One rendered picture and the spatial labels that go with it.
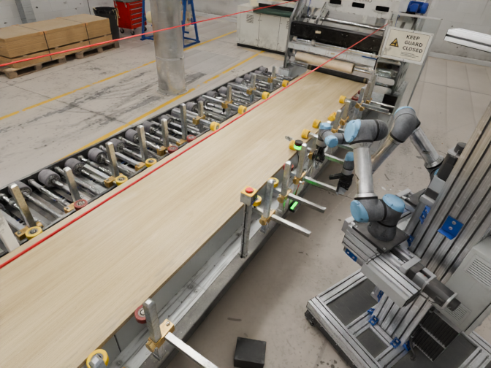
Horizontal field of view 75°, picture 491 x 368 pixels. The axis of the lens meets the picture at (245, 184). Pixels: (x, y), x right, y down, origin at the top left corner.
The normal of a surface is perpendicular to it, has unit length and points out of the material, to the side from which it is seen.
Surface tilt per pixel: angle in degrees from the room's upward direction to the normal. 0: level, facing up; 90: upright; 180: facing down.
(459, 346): 0
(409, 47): 90
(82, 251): 0
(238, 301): 0
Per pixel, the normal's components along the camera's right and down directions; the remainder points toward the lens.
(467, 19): -0.45, 0.52
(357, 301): 0.06, -0.79
